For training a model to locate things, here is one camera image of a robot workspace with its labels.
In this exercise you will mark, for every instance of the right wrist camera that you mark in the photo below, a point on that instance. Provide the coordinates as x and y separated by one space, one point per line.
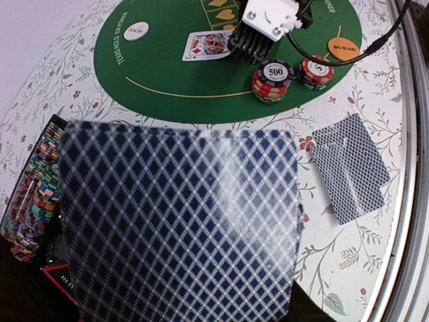
276 18

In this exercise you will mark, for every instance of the red white chip stack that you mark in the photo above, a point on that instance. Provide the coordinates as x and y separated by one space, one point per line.
314 76

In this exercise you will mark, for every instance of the orange big blind button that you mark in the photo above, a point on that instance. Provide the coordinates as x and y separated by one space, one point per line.
343 49

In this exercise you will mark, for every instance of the blue playing card deck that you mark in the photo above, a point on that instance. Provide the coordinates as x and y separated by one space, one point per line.
166 224

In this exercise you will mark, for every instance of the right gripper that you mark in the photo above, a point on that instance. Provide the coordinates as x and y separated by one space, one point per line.
249 45

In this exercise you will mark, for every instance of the black poker chip case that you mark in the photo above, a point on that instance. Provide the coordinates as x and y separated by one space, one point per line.
35 285

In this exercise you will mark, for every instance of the face-up king card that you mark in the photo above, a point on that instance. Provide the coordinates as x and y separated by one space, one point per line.
205 46

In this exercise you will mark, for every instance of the white dealer button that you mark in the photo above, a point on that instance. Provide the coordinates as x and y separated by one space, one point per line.
136 31

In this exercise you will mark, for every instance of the front aluminium rail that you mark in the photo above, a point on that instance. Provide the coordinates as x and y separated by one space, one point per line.
401 289

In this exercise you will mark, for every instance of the red triangle all-in marker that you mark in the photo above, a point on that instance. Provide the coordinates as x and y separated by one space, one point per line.
59 275

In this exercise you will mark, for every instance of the floral tablecloth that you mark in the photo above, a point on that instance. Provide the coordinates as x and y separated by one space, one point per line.
47 68

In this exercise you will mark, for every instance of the purple black chip stack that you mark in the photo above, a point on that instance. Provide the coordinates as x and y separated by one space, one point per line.
272 79

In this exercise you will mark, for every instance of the dealt card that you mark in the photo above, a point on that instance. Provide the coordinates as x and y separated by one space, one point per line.
353 135
351 194

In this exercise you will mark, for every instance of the green poker felt mat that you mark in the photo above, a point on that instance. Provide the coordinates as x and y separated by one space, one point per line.
148 76

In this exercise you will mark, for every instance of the poker chip row far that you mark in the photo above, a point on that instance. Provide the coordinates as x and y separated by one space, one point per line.
35 198

